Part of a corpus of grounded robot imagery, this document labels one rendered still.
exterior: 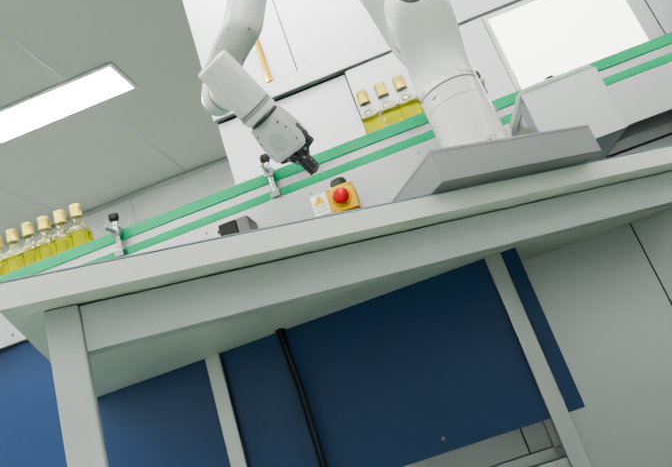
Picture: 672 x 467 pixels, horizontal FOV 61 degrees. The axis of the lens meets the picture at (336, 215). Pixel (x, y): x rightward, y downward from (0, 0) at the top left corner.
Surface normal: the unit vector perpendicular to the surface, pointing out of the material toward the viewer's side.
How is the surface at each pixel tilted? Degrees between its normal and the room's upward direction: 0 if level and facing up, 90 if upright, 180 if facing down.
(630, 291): 90
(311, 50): 90
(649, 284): 90
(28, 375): 90
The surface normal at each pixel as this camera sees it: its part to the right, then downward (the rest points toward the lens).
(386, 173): -0.19, -0.26
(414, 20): -0.07, 0.36
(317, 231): 0.27, -0.40
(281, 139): -0.23, 0.60
